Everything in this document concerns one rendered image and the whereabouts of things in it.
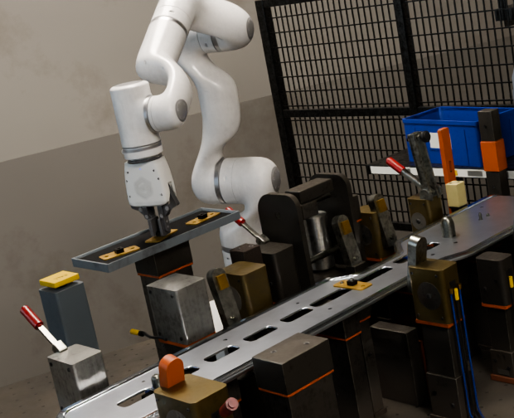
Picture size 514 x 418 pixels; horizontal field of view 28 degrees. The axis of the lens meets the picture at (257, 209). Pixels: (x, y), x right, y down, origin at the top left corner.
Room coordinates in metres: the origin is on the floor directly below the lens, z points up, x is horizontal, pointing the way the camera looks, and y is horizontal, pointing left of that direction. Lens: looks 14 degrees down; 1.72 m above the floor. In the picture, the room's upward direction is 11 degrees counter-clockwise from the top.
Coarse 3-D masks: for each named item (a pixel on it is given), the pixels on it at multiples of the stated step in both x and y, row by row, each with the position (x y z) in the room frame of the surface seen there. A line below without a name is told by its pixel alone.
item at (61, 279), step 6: (48, 276) 2.06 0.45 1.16; (54, 276) 2.05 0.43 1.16; (60, 276) 2.04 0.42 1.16; (66, 276) 2.03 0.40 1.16; (72, 276) 2.03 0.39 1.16; (78, 276) 2.03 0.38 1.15; (42, 282) 2.03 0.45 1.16; (48, 282) 2.02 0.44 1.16; (54, 282) 2.00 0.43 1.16; (60, 282) 2.01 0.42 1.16; (66, 282) 2.02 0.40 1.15
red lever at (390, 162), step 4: (388, 160) 2.59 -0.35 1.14; (392, 160) 2.59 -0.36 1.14; (388, 164) 2.59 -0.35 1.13; (392, 164) 2.58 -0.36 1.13; (396, 164) 2.58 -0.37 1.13; (400, 164) 2.58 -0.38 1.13; (392, 168) 2.58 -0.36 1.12; (396, 168) 2.57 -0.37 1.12; (400, 168) 2.56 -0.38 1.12; (404, 168) 2.57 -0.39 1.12; (400, 172) 2.56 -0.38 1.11; (404, 172) 2.56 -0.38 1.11; (408, 172) 2.56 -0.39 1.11; (404, 176) 2.56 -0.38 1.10; (408, 176) 2.55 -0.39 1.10; (412, 176) 2.54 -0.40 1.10; (412, 180) 2.54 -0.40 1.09; (416, 180) 2.53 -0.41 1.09; (416, 184) 2.53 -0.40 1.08; (420, 188) 2.52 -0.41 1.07; (432, 188) 2.51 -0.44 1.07; (432, 192) 2.50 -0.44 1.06
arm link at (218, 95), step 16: (192, 32) 2.56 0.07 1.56; (192, 48) 2.57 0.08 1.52; (208, 48) 2.56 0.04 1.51; (192, 64) 2.58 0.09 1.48; (208, 64) 2.60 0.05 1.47; (192, 80) 2.60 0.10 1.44; (208, 80) 2.57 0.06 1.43; (224, 80) 2.58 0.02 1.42; (208, 96) 2.57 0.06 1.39; (224, 96) 2.57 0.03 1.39; (208, 112) 2.58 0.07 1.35; (224, 112) 2.57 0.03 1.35; (208, 128) 2.59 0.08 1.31; (224, 128) 2.58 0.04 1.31; (208, 144) 2.59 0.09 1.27; (224, 144) 2.62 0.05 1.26; (208, 160) 2.61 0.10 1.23; (192, 176) 2.63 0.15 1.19; (208, 176) 2.60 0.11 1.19; (208, 192) 2.61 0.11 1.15
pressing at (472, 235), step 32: (480, 224) 2.36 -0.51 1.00; (512, 224) 2.31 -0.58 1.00; (448, 256) 2.18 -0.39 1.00; (320, 288) 2.13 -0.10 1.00; (384, 288) 2.05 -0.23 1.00; (256, 320) 2.00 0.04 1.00; (320, 320) 1.93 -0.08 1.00; (192, 352) 1.89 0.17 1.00; (256, 352) 1.83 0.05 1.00; (128, 384) 1.79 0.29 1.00; (64, 416) 1.70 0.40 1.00; (96, 416) 1.68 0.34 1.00; (128, 416) 1.65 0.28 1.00
